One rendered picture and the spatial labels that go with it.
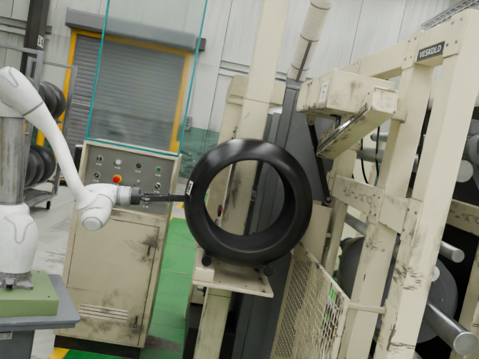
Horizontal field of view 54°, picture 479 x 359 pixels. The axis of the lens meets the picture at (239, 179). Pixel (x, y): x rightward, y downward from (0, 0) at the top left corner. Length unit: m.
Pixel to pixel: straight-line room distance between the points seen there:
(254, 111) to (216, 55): 8.95
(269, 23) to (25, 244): 1.51
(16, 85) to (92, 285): 1.39
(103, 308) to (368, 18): 10.06
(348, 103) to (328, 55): 9.74
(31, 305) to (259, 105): 1.36
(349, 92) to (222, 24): 9.77
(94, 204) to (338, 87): 1.07
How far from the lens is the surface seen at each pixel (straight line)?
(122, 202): 2.12
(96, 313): 3.02
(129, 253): 2.87
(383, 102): 1.77
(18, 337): 2.13
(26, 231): 2.04
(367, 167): 5.66
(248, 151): 1.99
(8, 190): 2.21
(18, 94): 2.02
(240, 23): 11.50
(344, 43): 11.68
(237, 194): 2.40
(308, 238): 2.42
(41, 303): 1.98
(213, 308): 2.55
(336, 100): 1.82
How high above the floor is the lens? 1.48
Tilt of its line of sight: 6 degrees down
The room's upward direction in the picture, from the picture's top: 11 degrees clockwise
